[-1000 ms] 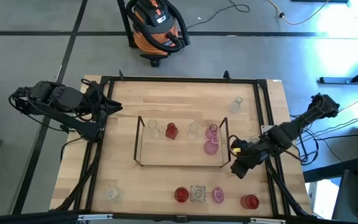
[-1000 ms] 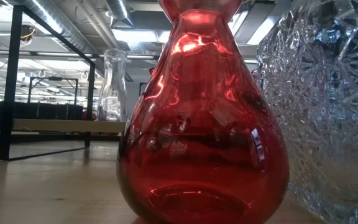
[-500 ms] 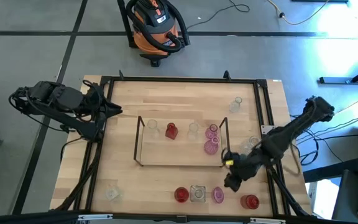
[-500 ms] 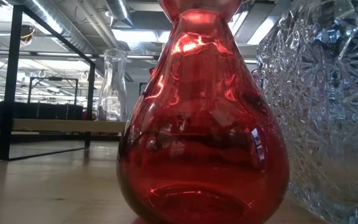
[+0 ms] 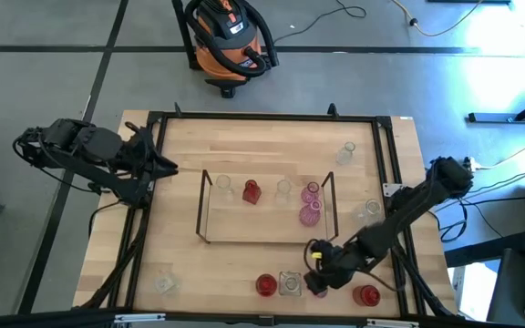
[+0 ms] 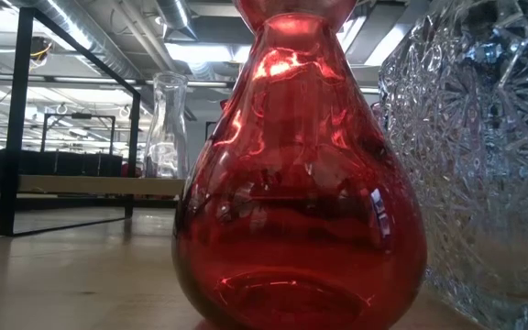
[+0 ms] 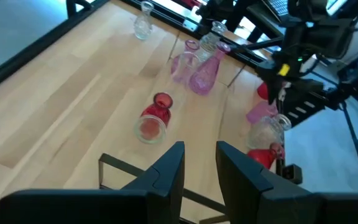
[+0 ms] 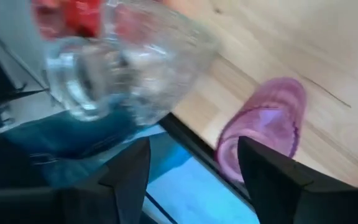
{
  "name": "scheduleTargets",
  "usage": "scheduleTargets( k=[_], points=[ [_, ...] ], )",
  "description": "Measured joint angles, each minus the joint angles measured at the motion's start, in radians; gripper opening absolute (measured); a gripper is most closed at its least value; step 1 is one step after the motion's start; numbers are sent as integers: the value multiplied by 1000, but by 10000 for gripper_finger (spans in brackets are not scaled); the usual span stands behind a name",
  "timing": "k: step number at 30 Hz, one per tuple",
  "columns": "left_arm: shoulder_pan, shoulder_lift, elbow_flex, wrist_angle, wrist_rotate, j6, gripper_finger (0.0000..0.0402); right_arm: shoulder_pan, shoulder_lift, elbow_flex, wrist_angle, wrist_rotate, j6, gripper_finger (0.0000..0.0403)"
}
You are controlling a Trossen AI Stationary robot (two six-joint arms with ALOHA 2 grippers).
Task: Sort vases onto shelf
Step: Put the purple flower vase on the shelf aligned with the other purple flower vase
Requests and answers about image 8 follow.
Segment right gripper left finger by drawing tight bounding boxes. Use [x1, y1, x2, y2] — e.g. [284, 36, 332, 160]
[57, 138, 152, 224]

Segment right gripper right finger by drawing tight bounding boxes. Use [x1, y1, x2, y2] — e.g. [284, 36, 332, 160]
[237, 136, 358, 224]

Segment pink ribbed wide glass vase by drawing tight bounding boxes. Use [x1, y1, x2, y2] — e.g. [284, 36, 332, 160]
[214, 77, 308, 184]

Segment clear swirl-patterned glass vase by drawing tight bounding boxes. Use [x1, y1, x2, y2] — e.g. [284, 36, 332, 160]
[40, 0, 222, 127]

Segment red bulbous glass vase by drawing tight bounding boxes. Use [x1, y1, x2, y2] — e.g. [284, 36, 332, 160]
[31, 0, 105, 40]

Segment black aluminium table frame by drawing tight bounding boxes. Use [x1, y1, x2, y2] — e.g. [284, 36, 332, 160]
[158, 111, 254, 206]

